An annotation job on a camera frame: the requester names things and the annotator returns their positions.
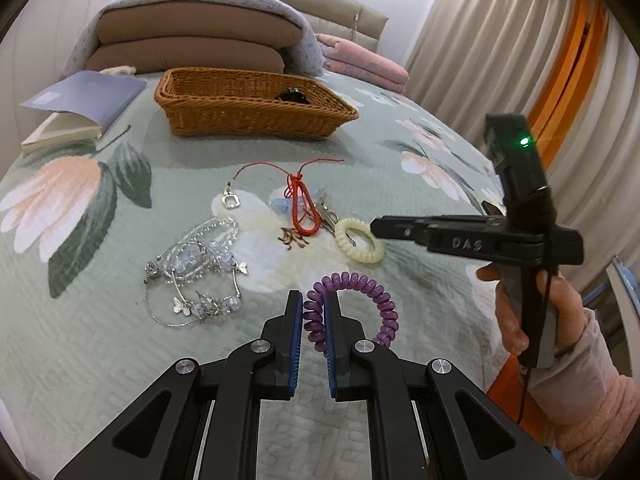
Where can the square gold pendant earring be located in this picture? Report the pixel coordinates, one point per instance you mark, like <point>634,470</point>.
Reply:
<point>230,201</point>

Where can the folded pink blanket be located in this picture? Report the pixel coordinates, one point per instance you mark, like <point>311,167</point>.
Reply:
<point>360,60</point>

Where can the beige plush toy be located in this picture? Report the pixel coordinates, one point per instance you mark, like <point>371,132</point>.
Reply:
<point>120,70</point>

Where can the beige curtain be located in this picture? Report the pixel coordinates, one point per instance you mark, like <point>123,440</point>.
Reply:
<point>480,20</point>

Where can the folded floral quilt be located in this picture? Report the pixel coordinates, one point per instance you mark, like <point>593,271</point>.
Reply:
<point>305,45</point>

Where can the person's right forearm pink sleeve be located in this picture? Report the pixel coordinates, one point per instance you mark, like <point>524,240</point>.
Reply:
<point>590,385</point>

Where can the white wardrobe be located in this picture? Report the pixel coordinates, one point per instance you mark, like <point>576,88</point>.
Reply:
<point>50,10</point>

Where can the small metal clip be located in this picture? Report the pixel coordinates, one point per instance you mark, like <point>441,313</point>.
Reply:
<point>326,216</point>

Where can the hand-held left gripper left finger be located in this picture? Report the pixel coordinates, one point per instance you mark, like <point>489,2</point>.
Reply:
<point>296,340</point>

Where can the purple notebook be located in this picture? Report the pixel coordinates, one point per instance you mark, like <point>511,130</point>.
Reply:
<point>85,95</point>

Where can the person's right hand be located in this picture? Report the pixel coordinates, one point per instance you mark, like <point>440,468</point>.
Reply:
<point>510,325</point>

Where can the orange curtain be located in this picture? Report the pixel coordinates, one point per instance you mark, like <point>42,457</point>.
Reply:
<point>575,60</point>

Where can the brown pillow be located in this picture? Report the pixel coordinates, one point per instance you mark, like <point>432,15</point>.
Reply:
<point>200,25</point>
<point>190,55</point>

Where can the light blue hair clip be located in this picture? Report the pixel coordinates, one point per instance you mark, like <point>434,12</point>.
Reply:
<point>281,205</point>

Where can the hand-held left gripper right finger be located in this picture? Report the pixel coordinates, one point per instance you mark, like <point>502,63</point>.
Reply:
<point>330,340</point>

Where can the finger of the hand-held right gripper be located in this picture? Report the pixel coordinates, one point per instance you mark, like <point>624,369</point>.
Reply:
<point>400,230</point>

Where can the brown wicker basket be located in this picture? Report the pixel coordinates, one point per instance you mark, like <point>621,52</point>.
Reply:
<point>250,110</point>

